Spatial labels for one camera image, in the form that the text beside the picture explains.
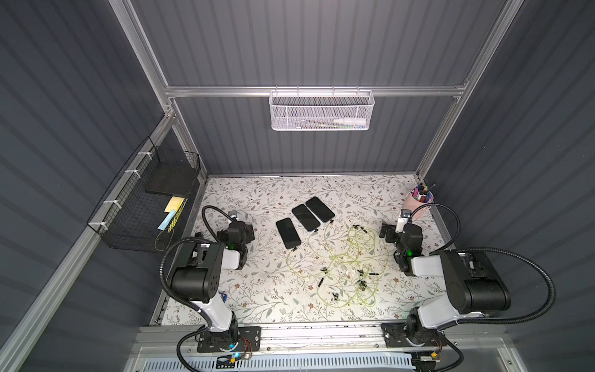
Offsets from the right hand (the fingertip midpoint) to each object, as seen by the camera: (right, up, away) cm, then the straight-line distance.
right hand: (400, 222), depth 93 cm
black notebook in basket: (-84, +17, -14) cm, 87 cm away
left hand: (-68, -2, +3) cm, 68 cm away
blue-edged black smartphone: (-38, 0, +9) cm, 39 cm away
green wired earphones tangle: (-21, -17, -4) cm, 27 cm away
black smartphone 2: (-32, +4, +15) cm, 35 cm away
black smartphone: (-46, -5, +7) cm, 47 cm away
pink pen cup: (+8, +10, +3) cm, 13 cm away
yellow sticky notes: (-82, +8, -18) cm, 85 cm away
